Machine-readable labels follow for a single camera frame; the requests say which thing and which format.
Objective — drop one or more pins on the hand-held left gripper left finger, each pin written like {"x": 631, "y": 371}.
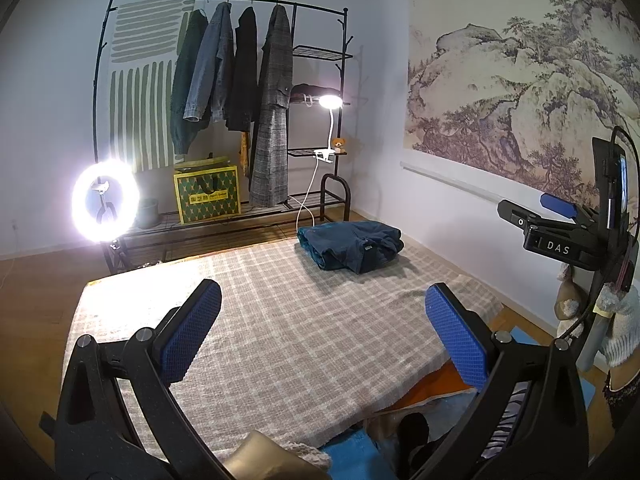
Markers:
{"x": 192, "y": 330}

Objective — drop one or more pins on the person's right hand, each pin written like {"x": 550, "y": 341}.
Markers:
{"x": 622, "y": 330}

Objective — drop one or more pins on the tan cushion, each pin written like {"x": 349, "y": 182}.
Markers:
{"x": 252, "y": 455}

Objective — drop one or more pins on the black metal clothes rack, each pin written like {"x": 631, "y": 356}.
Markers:
{"x": 320, "y": 53}

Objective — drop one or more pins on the white clip-on lamp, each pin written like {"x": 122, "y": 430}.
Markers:
{"x": 331, "y": 102}

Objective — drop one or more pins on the yellow patterned scarf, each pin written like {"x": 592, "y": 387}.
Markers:
{"x": 244, "y": 155}

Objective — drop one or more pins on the green striped wall poster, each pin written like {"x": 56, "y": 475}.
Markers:
{"x": 140, "y": 85}

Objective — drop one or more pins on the beige checked bed blanket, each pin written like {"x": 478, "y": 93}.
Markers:
{"x": 300, "y": 320}

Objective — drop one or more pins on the black white striped cloth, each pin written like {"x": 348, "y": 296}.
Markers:
{"x": 510, "y": 412}

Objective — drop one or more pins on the dark green jacket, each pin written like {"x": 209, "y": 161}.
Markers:
{"x": 185, "y": 85}

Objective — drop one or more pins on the grey plaid coat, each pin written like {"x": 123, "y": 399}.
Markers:
{"x": 272, "y": 110}

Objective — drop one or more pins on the orange mat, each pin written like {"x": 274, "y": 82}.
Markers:
{"x": 425, "y": 390}

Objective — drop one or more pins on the yellow green gift box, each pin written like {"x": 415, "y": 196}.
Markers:
{"x": 207, "y": 195}

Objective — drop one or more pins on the blue denim jacket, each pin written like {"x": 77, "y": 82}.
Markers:
{"x": 212, "y": 60}

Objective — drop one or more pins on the person's black socked foot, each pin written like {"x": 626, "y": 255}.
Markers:
{"x": 415, "y": 440}

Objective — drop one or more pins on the blue foam mat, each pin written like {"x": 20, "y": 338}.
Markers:
{"x": 355, "y": 455}

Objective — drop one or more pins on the small teddy bear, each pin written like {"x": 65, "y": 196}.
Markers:
{"x": 340, "y": 145}

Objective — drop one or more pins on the teal plaid fleece garment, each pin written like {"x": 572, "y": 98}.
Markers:
{"x": 350, "y": 245}

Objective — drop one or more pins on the landscape wall mural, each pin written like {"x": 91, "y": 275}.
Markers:
{"x": 500, "y": 85}

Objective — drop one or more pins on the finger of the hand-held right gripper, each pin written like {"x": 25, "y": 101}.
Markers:
{"x": 557, "y": 205}
{"x": 520, "y": 215}

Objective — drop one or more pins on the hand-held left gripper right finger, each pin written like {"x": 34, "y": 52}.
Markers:
{"x": 455, "y": 340}

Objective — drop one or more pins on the black coat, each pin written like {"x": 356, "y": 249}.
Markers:
{"x": 245, "y": 70}

